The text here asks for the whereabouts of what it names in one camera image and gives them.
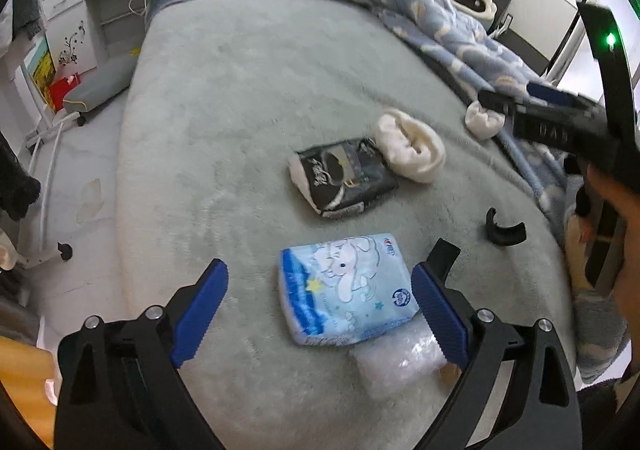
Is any small white sock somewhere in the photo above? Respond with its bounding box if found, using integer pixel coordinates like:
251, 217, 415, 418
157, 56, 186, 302
464, 100, 506, 141

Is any black curved plastic piece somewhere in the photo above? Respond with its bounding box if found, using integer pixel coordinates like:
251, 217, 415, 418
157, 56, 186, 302
485, 207, 527, 247

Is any blue cartoon tissue pack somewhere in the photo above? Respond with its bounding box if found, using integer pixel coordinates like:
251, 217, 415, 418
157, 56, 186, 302
279, 233, 419, 346

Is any black tissue pack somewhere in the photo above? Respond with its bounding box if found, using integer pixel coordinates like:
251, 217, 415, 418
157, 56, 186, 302
288, 137, 399, 218

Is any person's right hand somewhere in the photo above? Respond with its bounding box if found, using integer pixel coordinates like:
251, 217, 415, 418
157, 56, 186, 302
564, 165, 639, 382

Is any orange curtain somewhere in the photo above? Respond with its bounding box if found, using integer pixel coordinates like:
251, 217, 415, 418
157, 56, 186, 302
1, 337, 56, 449

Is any blue patterned fleece duvet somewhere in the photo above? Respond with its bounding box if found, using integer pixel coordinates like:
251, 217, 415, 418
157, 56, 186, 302
342, 0, 628, 384

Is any white clothes rack base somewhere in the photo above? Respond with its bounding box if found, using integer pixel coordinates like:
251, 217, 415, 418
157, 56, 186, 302
20, 111, 81, 269

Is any white cloud cat bed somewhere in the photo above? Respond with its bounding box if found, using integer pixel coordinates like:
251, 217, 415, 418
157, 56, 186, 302
450, 0, 497, 28

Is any hanging black garment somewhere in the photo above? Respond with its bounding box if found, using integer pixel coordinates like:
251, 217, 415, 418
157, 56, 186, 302
0, 135, 41, 222

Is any red box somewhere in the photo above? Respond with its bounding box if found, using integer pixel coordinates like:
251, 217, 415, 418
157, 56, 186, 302
48, 73, 80, 113

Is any grey floor cushion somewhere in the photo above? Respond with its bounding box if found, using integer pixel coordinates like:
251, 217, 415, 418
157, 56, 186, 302
63, 53, 138, 113

